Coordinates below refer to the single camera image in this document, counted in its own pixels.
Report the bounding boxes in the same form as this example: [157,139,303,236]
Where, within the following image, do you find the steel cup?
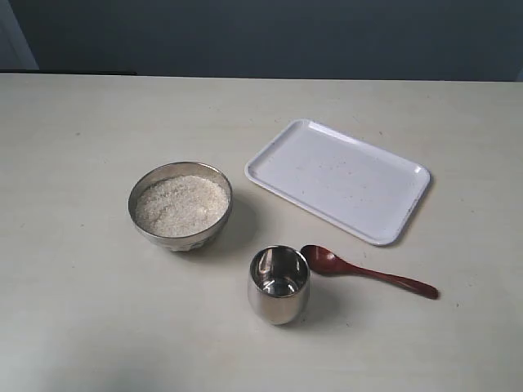
[248,245,311,325]

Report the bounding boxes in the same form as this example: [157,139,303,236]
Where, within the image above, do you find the dark red wooden spoon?
[301,244,440,300]

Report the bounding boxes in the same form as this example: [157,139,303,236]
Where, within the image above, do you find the steel bowl of rice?
[127,162,233,252]

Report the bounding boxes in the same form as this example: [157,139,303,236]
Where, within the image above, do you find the white rectangular tray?
[244,119,431,247]

